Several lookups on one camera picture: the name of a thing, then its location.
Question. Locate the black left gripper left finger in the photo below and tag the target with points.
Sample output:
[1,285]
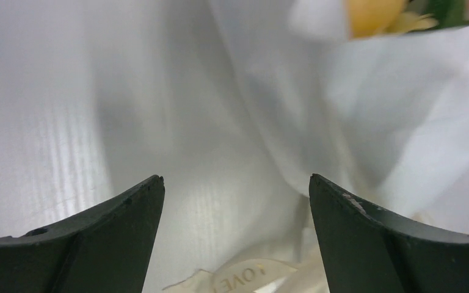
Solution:
[105,248]

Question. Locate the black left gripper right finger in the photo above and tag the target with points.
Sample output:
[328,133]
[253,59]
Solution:
[367,248]

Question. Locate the cream printed ribbon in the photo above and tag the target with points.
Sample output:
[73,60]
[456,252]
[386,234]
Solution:
[257,275]

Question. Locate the white paper bouquet wrap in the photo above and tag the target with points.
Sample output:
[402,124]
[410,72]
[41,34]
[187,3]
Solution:
[235,104]

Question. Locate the pink and yellow flower bunch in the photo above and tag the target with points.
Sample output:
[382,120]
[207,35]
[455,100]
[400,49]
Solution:
[372,18]

